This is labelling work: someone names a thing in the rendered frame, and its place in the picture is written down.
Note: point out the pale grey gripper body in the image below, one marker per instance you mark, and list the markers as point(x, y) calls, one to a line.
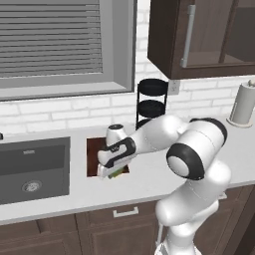
point(105, 172)

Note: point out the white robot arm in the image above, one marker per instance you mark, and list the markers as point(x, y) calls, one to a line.
point(196, 146)

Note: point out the green and yellow sponge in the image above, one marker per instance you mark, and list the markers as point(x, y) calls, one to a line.
point(116, 173)

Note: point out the dark brown cutting board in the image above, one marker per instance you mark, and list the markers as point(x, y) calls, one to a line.
point(93, 156)

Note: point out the dark wood drawer front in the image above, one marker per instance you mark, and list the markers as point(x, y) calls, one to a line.
point(99, 215)

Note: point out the dark wood cupboard door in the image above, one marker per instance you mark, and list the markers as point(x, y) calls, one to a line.
point(123, 240)

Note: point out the dark grey sink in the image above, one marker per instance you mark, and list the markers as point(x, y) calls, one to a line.
point(33, 166)

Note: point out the dark wood base cupboard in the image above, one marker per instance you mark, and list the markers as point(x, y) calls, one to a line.
point(229, 225)
point(33, 237)

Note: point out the black tap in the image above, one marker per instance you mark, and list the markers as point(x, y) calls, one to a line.
point(1, 135)

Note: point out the grey window blinds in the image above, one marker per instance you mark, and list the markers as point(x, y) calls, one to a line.
point(50, 36)

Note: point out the white paper towel roll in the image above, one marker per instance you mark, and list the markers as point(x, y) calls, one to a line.
point(244, 104)

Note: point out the glass cupboard door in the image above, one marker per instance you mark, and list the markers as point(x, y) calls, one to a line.
point(215, 33)

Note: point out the white wall socket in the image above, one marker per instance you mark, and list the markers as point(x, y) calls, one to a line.
point(174, 87)

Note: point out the grey window frame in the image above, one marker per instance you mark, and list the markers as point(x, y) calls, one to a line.
point(116, 46)

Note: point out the dark wood wall cupboard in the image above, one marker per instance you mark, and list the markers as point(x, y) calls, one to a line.
point(159, 36)

